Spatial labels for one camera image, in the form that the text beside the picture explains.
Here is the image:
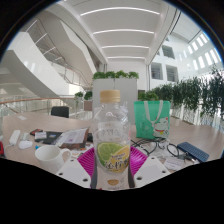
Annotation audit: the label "small white box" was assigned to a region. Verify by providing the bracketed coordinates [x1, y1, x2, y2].
[34, 131, 48, 140]

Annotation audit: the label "low green shrub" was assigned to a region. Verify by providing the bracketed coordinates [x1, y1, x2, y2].
[137, 90, 160, 102]

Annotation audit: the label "black notebook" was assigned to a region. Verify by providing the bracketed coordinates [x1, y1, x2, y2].
[42, 130, 64, 145]

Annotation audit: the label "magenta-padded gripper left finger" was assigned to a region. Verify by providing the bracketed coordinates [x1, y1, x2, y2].
[55, 146, 98, 190]

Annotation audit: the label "brown planter with plants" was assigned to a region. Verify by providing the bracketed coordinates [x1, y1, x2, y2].
[73, 90, 94, 112]

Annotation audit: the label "brown book with paper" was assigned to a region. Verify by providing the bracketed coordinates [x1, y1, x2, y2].
[53, 128, 90, 149]

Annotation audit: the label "dark red phone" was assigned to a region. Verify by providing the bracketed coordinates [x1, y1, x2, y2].
[29, 128, 44, 136]

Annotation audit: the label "white mug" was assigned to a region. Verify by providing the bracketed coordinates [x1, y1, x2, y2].
[34, 144, 72, 175]

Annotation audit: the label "ceiling strip lights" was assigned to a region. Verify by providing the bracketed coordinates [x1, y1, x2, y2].
[79, 6, 161, 61]

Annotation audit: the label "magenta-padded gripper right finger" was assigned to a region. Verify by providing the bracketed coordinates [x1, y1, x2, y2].
[128, 145, 172, 189]

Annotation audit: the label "clear lime-label drink bottle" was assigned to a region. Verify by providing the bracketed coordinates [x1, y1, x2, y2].
[91, 89, 132, 191]

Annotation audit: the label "colourful sticker sheet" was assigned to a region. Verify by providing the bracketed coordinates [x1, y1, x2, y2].
[69, 148, 88, 158]

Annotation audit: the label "white card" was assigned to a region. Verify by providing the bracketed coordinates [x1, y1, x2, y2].
[163, 156, 185, 171]

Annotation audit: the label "green tote bag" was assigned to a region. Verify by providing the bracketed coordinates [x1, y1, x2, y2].
[133, 99, 172, 140]

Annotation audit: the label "black chair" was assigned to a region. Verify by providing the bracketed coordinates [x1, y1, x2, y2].
[50, 105, 70, 119]

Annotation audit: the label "white power strip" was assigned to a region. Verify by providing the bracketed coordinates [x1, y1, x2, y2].
[8, 129, 22, 146]

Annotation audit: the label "green hedge row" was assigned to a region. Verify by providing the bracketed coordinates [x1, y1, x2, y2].
[148, 66, 224, 130]

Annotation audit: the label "white cabinet with plants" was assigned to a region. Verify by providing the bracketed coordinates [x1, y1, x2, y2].
[91, 69, 140, 126]

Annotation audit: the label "black cables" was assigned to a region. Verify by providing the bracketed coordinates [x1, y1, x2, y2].
[130, 137, 183, 160]

